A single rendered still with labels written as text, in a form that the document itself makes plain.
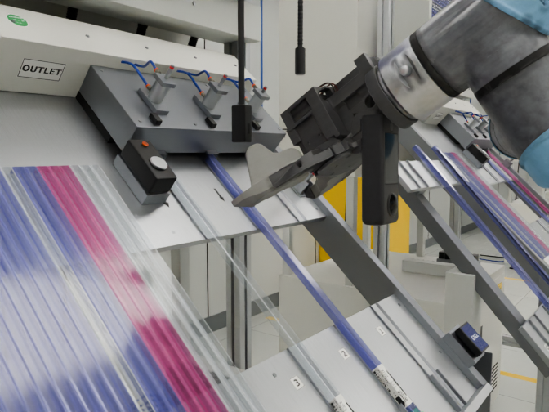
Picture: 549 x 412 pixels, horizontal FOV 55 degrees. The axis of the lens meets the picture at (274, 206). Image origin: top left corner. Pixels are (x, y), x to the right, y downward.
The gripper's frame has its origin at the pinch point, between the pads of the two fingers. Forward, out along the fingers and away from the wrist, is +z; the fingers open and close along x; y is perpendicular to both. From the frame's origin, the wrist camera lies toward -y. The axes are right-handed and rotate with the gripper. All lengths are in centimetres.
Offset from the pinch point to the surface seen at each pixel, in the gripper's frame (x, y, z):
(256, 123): -19.5, 19.6, 9.5
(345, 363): -6.6, -20.8, 5.7
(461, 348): -30.0, -27.8, 1.2
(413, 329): -26.9, -22.2, 5.3
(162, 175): 6.1, 10.2, 9.3
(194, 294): -160, 32, 191
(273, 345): -178, -13, 168
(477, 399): -23.7, -34.0, -0.1
